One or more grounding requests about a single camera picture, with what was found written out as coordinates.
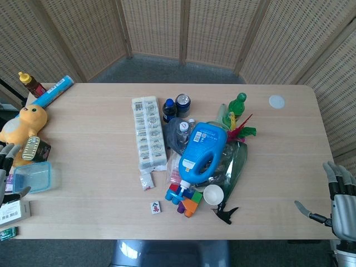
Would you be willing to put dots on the white box with barcode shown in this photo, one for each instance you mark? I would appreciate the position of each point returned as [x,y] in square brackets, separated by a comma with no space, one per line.
[14,212]

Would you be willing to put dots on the white paper cup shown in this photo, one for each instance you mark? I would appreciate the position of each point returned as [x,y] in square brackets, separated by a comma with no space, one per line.
[212,194]

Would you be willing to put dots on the clear blue plastic container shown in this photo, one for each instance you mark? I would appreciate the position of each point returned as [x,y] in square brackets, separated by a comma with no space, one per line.
[33,178]

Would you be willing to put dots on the purple pink small packet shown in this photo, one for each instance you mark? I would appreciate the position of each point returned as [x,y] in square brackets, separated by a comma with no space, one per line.
[9,183]

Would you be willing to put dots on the yellow plush toy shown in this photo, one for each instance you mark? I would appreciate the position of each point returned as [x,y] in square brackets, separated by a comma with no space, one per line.
[26,122]

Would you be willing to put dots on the honey bottle with yellow cap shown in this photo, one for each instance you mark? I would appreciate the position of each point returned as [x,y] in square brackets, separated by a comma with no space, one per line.
[32,85]

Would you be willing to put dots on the tin can with pull tab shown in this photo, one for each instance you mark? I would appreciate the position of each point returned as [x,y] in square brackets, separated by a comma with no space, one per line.
[30,148]

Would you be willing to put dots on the small zip bag red bits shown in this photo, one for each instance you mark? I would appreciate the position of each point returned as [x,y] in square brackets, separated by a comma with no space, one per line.
[147,180]

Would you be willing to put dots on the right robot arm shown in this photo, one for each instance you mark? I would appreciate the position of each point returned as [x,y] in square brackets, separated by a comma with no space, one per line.
[346,254]

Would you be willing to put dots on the blue toy block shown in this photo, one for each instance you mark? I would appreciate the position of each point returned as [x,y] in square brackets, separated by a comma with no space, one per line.
[173,197]

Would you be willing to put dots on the blue detergent jug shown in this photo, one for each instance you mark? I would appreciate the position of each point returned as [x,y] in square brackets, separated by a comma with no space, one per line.
[201,147]

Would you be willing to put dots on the green toy block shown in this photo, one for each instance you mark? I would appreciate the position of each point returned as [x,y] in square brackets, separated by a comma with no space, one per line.
[197,197]

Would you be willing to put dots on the clear green spray bottle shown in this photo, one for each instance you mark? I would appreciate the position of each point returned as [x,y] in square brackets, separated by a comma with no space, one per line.
[236,167]

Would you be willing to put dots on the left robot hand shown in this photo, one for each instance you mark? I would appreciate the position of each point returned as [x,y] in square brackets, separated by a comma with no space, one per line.
[8,155]

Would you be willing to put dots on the red toy block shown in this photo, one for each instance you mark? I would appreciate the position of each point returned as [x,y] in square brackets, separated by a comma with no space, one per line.
[173,187]

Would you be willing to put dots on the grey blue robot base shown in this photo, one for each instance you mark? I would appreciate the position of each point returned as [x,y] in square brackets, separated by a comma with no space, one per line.
[169,254]

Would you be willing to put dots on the green chewing gum pack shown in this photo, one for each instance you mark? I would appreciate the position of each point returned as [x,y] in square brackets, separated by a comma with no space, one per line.
[8,232]

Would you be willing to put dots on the clear water bottle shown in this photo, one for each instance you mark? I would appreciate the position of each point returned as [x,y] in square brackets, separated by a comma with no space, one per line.
[172,136]

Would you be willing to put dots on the small clear bottle blue label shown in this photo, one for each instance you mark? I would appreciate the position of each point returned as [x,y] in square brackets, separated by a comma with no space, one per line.
[183,132]

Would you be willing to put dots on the woven rattan folding screen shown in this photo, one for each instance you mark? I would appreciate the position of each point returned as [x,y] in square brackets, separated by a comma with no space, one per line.
[155,27]

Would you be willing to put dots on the green plastic bottle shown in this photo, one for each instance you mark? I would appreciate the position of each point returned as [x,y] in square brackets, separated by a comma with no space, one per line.
[237,107]

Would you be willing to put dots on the white mahjong tile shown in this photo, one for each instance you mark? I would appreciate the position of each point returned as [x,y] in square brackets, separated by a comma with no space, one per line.
[156,207]

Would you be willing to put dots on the orange toy block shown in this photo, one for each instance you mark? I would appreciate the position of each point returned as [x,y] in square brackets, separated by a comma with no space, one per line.
[191,207]

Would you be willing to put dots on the blue cling film roll box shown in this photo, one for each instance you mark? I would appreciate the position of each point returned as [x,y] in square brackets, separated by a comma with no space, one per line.
[54,91]

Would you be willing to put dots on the purple toy block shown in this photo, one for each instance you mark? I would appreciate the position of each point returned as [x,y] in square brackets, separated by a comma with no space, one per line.
[180,207]

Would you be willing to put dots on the clear zip bag pink strip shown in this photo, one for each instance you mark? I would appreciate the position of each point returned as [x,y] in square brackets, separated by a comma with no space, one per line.
[173,169]

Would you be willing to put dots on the blue ink bottle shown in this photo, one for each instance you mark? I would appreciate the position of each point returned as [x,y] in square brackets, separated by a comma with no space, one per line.
[169,111]

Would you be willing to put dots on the colourful feather shuttlecock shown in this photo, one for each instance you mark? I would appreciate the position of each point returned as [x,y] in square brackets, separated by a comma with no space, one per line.
[240,130]

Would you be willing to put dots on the clear plastic packaged white items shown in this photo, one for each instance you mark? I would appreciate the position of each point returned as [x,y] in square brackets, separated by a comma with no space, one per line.
[148,133]

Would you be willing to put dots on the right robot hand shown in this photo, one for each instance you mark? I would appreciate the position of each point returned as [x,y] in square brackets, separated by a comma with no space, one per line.
[343,211]

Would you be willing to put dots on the pale clear glass bottle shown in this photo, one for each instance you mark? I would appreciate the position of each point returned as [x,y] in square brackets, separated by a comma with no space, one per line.
[222,112]

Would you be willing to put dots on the dark blue metal can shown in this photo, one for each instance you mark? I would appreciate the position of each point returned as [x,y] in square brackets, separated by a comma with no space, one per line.
[183,105]

